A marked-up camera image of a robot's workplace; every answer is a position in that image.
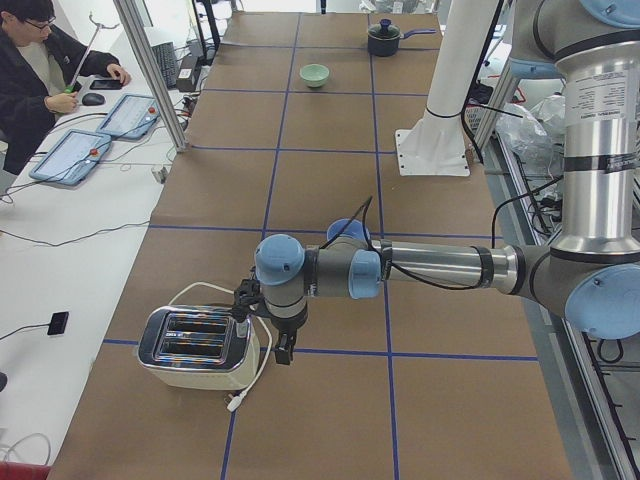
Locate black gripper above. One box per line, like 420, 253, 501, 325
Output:
270, 308, 307, 365

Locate green bowl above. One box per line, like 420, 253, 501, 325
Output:
299, 64, 330, 88

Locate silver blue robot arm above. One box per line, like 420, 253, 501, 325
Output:
255, 1, 639, 364

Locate cream chrome toaster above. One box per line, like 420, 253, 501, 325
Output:
137, 305, 260, 391

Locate small black box device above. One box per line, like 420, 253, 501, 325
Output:
47, 311, 69, 336

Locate blue teach pendant far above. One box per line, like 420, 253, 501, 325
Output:
96, 94, 159, 140

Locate blue teach pendant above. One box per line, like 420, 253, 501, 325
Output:
29, 129, 112, 186
96, 94, 159, 140

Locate blue teach pendant near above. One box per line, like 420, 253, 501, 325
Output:
29, 129, 112, 186

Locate black computer mouse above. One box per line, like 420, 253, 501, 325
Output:
81, 93, 106, 107

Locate black keyboard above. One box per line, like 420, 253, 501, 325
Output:
151, 42, 179, 89

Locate black smartphone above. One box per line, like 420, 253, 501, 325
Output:
90, 79, 123, 91

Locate dark blue saucepan with lid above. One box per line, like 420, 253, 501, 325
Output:
367, 19, 437, 57

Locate clear plastic bag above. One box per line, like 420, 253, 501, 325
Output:
495, 94, 565, 177

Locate person in black jacket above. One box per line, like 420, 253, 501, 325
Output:
1, 1, 131, 175

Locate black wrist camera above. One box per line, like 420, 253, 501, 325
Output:
230, 279, 262, 323

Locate white toaster power cord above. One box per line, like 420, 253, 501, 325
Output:
167, 281, 274, 413

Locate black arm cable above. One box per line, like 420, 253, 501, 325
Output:
319, 195, 566, 291

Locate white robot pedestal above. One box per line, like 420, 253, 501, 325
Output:
395, 0, 502, 177

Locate green handled grabber stick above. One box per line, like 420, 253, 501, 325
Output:
63, 13, 121, 95

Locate aluminium frame post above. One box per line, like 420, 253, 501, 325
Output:
114, 0, 187, 153

